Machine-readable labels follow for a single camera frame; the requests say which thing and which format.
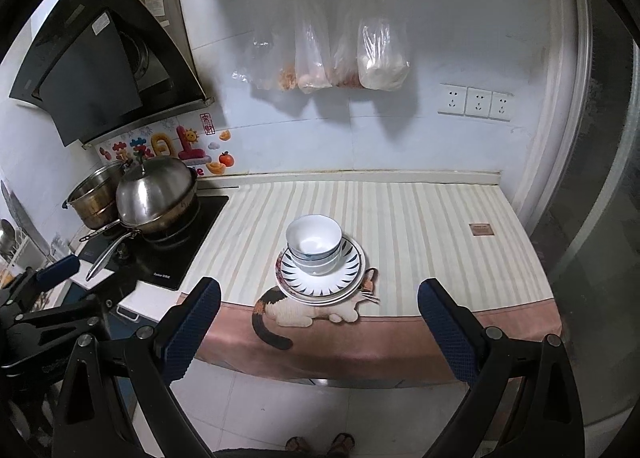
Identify white plate blue leaf pattern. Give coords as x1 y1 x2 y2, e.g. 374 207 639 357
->
278 235 366 297

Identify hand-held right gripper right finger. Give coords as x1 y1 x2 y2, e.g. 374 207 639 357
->
418 278 586 458

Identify dish rack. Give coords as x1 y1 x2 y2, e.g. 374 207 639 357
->
0 218 51 289

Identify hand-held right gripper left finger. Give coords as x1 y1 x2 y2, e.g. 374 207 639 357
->
52 277 222 458

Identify black induction cooktop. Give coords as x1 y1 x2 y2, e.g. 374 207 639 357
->
75 193 230 291

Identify steel pot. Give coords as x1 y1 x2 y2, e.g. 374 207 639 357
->
64 161 132 229

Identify clear plastic bag pale contents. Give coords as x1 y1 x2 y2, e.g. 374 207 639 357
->
295 0 334 94

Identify person's right foot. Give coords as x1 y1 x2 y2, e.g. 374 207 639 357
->
329 432 356 454

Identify clear plastic bag reddish contents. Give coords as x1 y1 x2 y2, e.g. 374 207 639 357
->
330 0 367 88

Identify glass door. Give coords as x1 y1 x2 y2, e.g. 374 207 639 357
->
550 0 640 439

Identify white bowl thin dark rim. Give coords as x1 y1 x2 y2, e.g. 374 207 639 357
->
285 214 344 260

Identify striped cat print table mat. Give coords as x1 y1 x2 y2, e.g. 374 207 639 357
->
192 181 561 384

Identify steel wok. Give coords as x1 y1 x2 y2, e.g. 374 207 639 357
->
80 183 201 281

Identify colourful wall stickers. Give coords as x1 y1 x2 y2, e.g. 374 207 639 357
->
95 112 236 176

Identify white floral plate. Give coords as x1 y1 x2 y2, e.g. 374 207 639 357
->
275 251 368 302

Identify white wall socket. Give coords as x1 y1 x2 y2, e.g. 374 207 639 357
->
490 90 515 121
465 86 493 118
438 83 468 115

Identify black range hood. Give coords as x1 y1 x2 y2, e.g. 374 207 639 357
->
9 0 216 148

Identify clear plastic bag white contents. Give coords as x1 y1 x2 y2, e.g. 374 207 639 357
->
357 0 412 92

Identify blue cabinet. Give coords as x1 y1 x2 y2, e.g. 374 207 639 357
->
112 308 163 344

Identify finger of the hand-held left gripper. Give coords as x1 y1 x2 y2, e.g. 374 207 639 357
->
15 295 108 336
0 255 81 311

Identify white bowl blue pattern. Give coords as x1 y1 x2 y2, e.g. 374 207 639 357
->
288 238 344 266

